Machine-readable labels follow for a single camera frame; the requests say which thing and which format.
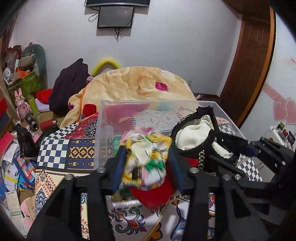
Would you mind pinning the patterned patchwork tablecloth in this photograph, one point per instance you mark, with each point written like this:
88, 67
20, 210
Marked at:
71, 150

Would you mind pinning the yellow plush hoop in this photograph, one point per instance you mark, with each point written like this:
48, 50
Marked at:
105, 62

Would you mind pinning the brown wooden door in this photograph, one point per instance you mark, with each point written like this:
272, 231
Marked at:
252, 58

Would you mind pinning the clear plastic box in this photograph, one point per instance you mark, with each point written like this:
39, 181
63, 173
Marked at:
115, 118

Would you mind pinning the grey green plush toy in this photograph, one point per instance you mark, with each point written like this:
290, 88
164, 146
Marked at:
33, 56

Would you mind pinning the green cardboard box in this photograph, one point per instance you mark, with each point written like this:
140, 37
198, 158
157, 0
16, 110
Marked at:
30, 84

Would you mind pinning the colourful striped box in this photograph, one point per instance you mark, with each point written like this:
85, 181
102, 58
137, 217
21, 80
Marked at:
27, 173

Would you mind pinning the pink rabbit toy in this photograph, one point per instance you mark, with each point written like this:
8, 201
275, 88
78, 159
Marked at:
22, 107

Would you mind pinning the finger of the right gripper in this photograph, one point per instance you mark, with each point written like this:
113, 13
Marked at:
226, 172
253, 149

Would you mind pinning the dark purple clothing pile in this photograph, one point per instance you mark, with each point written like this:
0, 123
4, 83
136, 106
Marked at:
70, 81

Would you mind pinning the black wall television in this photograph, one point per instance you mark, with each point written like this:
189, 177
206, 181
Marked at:
142, 3

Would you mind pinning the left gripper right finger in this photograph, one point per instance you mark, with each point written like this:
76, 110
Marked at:
174, 161

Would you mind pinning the small black wall monitor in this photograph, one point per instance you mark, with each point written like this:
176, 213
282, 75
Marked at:
115, 17

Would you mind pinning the pink heart wall sticker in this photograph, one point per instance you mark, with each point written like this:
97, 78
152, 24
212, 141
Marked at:
283, 109

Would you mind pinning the peach fleece blanket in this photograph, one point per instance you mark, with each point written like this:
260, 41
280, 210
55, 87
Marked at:
131, 83

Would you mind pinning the colourful floral scrunchie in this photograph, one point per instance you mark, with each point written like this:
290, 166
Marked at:
147, 154

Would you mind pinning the red velvet pouch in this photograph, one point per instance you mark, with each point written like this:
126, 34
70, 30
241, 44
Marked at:
156, 197

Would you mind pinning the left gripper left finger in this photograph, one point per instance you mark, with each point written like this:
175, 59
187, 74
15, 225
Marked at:
119, 162

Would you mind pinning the red book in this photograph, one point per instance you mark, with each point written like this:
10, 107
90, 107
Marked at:
5, 143

